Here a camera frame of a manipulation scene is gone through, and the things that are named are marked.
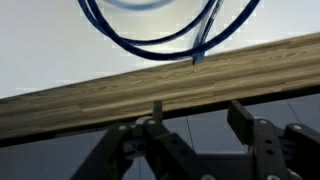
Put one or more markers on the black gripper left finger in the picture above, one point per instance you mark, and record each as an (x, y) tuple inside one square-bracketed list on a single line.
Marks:
[(160, 150)]

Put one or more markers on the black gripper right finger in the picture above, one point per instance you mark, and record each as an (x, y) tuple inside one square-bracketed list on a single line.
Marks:
[(273, 150)]

